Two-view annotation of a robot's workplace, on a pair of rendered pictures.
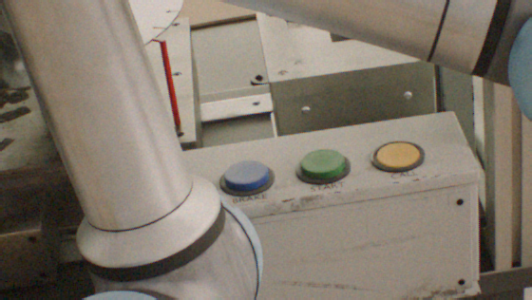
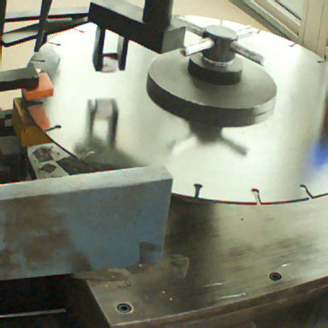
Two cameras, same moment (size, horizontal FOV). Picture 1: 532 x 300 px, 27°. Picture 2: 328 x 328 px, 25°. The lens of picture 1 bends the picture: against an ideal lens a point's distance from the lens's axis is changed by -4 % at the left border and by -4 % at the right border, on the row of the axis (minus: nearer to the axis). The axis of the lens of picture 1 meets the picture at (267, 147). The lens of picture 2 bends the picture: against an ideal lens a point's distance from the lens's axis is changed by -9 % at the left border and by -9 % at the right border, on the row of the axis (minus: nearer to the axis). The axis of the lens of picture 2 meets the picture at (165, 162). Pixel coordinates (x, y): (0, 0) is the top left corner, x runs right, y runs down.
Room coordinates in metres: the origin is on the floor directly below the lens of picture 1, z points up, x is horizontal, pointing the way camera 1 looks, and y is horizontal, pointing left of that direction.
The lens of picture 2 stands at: (0.67, 0.53, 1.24)
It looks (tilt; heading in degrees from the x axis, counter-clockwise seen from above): 33 degrees down; 333
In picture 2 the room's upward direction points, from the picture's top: 8 degrees clockwise
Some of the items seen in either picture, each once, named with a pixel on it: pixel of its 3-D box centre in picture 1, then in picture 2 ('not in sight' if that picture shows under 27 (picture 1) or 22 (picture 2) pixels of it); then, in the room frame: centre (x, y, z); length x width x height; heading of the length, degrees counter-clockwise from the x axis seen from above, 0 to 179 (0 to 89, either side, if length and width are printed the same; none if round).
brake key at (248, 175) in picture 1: (247, 180); not in sight; (0.86, 0.02, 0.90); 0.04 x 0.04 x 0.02
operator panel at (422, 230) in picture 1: (329, 225); not in sight; (0.88, -0.05, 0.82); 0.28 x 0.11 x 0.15; 91
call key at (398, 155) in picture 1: (398, 162); not in sight; (0.86, -0.12, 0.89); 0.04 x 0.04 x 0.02
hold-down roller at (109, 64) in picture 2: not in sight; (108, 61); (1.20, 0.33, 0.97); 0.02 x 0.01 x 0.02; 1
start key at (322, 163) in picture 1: (323, 169); not in sight; (0.86, -0.05, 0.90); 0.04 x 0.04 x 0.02
